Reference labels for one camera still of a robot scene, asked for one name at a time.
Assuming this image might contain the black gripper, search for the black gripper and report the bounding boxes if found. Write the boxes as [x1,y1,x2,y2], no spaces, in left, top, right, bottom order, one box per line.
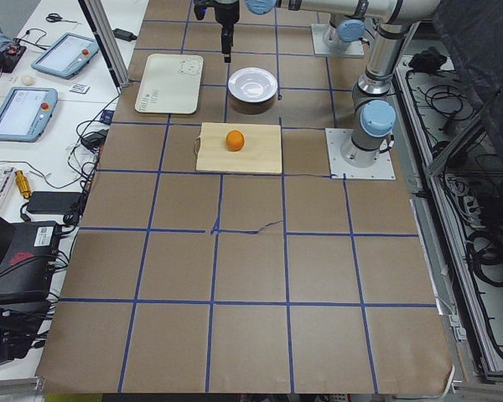
[214,0,240,63]

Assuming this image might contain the orange fruit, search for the orange fruit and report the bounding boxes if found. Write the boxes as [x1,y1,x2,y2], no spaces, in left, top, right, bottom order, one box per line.
[226,130,245,152]

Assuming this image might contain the cream bear tray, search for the cream bear tray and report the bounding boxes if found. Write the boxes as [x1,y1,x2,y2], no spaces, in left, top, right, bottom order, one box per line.
[135,54,204,115]

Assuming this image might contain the white round plate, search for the white round plate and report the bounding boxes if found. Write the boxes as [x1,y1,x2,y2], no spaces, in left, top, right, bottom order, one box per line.
[227,67,277,103]

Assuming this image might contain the black power adapter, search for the black power adapter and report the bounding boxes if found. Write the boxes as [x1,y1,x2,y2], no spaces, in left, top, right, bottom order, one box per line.
[112,28,137,42]

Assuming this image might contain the bamboo cutting board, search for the bamboo cutting board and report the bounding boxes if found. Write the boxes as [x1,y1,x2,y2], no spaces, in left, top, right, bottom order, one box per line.
[195,122,283,174]

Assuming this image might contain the small printed card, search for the small printed card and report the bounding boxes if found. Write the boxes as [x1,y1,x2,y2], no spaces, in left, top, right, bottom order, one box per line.
[70,84,90,94]

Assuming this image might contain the far teach pendant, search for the far teach pendant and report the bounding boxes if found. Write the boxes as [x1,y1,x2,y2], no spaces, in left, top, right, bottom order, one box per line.
[31,33,99,79]

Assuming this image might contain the teach pendant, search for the teach pendant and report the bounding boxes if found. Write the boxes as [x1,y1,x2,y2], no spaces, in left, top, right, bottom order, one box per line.
[31,33,99,79]
[0,87,58,142]

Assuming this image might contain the black scissors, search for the black scissors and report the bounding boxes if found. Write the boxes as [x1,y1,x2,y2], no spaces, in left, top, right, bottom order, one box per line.
[45,13,76,23]

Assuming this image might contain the small white ball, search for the small white ball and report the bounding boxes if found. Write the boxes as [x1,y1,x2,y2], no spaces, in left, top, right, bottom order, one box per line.
[21,75,35,86]

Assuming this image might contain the near teach pendant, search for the near teach pendant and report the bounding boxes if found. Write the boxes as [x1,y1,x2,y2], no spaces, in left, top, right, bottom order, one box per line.
[0,87,58,142]

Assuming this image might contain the black power brick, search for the black power brick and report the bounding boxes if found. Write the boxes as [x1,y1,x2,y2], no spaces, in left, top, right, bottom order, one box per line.
[26,191,80,214]

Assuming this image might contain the gold metal cylinder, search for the gold metal cylinder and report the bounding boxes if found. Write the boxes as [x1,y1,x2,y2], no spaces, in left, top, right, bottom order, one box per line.
[15,170,32,199]

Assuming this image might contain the brown paper table cover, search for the brown paper table cover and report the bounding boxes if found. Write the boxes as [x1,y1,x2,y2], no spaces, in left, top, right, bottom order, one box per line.
[37,1,452,396]

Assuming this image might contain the black electronics box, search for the black electronics box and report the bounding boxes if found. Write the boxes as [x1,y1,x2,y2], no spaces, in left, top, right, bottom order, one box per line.
[0,221,61,305]

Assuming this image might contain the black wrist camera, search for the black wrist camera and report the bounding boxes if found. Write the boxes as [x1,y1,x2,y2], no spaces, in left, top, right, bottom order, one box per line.
[194,0,210,21]

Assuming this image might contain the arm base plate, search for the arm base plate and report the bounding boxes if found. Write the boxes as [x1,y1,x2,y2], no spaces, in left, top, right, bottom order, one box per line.
[311,19,365,58]
[325,128,396,180]

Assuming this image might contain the aluminium frame post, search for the aluminium frame post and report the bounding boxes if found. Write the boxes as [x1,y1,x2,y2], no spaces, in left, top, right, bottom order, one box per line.
[78,0,130,89]

